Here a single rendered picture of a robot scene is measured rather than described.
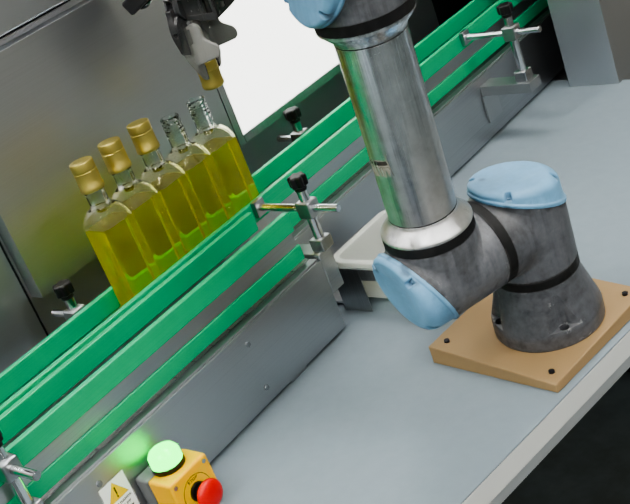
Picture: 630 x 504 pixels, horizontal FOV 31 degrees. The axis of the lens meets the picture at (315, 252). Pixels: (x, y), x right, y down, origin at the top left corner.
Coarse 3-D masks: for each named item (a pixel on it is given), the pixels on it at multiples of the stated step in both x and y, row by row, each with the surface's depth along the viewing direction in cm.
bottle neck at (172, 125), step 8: (160, 120) 169; (168, 120) 168; (176, 120) 169; (168, 128) 169; (176, 128) 169; (184, 128) 171; (168, 136) 170; (176, 136) 169; (184, 136) 170; (176, 144) 170; (184, 144) 170
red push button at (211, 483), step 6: (204, 480) 144; (210, 480) 144; (216, 480) 144; (204, 486) 143; (210, 486) 143; (216, 486) 144; (198, 492) 143; (204, 492) 143; (210, 492) 143; (216, 492) 144; (222, 492) 145; (198, 498) 143; (204, 498) 143; (210, 498) 143; (216, 498) 144
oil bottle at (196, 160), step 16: (192, 144) 171; (176, 160) 170; (192, 160) 170; (208, 160) 172; (192, 176) 170; (208, 176) 172; (208, 192) 172; (224, 192) 175; (208, 208) 172; (224, 208) 175; (208, 224) 173
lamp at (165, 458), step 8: (152, 448) 146; (160, 448) 145; (168, 448) 145; (176, 448) 145; (152, 456) 145; (160, 456) 144; (168, 456) 144; (176, 456) 145; (184, 456) 147; (152, 464) 145; (160, 464) 144; (168, 464) 144; (176, 464) 145; (160, 472) 145; (168, 472) 144
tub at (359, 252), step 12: (384, 216) 188; (372, 228) 186; (360, 240) 184; (372, 240) 186; (336, 252) 181; (348, 252) 182; (360, 252) 184; (372, 252) 186; (348, 264) 177; (360, 264) 175
